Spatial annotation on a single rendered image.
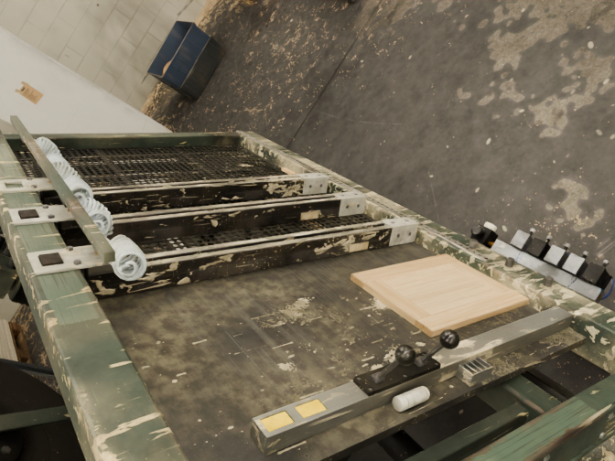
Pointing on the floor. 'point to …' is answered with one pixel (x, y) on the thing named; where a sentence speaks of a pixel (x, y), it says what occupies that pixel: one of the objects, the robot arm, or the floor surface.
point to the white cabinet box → (59, 96)
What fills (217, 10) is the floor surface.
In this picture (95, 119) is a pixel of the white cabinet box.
